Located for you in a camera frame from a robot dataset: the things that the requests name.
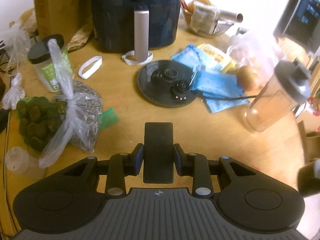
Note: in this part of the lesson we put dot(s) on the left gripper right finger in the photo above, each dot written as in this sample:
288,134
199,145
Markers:
180,160

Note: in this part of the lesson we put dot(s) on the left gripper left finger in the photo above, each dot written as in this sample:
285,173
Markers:
136,160

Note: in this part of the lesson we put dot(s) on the small black rectangular block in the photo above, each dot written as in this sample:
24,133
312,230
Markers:
158,153

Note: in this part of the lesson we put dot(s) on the grey topped black puck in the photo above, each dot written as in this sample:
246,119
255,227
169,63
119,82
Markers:
308,179

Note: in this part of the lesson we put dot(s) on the green plastic piece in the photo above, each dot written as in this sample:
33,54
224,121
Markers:
108,118

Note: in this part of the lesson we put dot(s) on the clear bag of seeds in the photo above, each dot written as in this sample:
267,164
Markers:
80,125

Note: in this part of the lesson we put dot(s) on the black kettle base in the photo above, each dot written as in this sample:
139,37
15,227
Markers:
166,83

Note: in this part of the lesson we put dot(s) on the blue wipes packet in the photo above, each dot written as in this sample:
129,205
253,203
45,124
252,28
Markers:
216,83

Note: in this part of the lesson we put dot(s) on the yellow snack packet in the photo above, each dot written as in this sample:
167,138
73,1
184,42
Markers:
220,61

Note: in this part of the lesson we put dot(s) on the kiwi fruit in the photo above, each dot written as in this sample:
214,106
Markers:
248,78

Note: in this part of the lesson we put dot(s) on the bag of green balls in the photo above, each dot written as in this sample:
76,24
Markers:
40,119

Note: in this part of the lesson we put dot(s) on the toothpick dispenser jar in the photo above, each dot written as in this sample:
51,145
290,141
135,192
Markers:
19,161

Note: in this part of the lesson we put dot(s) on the clear shaker bottle grey lid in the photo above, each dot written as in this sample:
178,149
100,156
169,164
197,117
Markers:
287,88

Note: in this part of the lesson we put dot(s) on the brown paper bag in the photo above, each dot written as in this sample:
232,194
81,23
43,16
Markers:
81,37

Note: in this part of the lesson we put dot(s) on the white crumpled plastic bag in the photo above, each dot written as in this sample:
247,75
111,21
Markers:
15,93

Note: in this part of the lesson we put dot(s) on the green label clear jar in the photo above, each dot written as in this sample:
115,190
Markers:
39,57

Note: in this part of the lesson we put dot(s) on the dark blue air fryer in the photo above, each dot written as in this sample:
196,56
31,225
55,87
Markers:
121,26

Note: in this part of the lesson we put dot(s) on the glass bowl with items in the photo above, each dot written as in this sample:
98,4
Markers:
204,19

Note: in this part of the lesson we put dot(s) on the computer monitor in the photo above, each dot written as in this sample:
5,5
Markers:
300,23

